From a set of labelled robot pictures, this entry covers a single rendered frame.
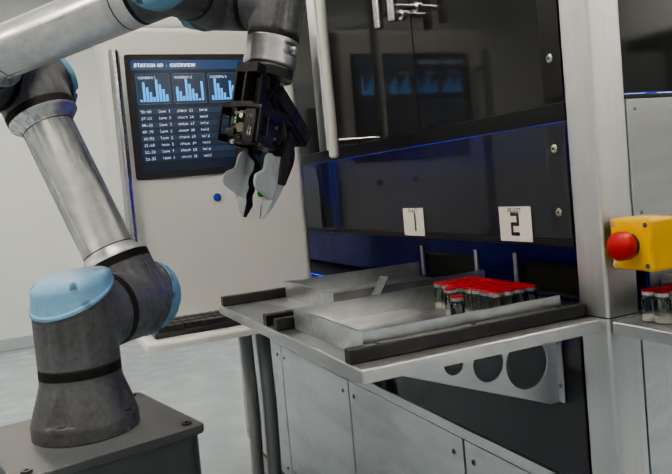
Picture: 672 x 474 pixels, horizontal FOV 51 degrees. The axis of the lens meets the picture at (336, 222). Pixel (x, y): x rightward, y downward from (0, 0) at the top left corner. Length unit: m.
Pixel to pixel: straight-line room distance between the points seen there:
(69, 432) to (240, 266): 0.91
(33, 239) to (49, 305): 5.30
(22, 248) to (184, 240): 4.57
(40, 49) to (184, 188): 0.82
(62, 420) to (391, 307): 0.56
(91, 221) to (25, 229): 5.15
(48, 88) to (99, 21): 0.27
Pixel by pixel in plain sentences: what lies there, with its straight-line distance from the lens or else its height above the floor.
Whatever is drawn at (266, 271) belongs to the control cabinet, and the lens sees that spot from 1.89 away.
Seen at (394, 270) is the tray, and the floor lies 0.90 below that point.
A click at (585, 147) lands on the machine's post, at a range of 1.10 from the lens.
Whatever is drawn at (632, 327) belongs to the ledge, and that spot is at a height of 0.88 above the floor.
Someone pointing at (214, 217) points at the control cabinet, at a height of 1.06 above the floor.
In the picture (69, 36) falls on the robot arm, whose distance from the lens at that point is 1.05.
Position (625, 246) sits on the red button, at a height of 1.00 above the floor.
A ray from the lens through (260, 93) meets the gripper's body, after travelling 0.98.
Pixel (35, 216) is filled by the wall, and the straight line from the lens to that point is 6.33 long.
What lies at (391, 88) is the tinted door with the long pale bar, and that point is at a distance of 1.59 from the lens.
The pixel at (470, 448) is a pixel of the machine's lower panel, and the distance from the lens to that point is 1.49.
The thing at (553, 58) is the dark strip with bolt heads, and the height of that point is 1.28.
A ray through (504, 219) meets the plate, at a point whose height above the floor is 1.03.
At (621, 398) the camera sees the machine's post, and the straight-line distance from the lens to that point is 1.15.
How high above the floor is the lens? 1.11
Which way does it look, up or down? 3 degrees down
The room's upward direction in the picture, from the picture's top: 5 degrees counter-clockwise
